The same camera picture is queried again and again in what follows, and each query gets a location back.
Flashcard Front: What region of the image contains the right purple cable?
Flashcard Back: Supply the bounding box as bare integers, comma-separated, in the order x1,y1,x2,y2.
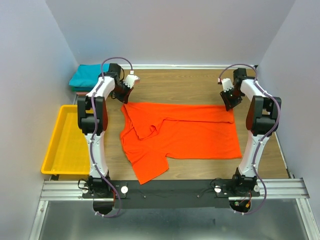
218,63,282,216

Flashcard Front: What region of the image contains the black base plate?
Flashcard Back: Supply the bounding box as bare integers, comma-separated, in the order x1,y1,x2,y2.
77,177,260,216

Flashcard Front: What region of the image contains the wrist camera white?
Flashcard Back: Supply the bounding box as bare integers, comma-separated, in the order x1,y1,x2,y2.
123,70,140,89
218,78,234,93

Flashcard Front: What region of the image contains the aluminium frame rail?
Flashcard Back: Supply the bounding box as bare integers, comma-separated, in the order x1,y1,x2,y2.
30,178,320,240

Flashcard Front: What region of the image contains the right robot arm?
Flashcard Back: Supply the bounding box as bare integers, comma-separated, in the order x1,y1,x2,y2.
218,68,282,197

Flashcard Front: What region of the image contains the yellow plastic bin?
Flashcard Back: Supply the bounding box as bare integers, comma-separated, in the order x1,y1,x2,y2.
41,104,100,178

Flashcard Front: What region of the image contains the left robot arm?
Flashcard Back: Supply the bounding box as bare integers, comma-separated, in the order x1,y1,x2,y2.
77,63,140,198

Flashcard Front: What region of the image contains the pink folded t shirt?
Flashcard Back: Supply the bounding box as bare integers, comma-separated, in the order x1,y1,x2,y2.
76,91,89,96

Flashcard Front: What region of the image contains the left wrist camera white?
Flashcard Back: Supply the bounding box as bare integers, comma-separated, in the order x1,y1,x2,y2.
123,70,140,89

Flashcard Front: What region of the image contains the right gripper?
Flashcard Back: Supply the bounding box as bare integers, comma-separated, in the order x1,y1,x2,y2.
219,87,243,112

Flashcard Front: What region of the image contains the teal folded t shirt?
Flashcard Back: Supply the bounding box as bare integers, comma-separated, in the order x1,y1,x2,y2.
69,64,101,90

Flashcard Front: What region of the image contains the white table edge strip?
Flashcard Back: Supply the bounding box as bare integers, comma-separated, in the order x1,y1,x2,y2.
132,64,229,70

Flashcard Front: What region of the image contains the orange t shirt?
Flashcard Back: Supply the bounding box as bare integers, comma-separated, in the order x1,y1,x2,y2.
120,102,242,185

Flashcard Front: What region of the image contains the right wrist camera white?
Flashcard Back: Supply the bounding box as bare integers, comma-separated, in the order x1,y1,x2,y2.
218,78,234,93

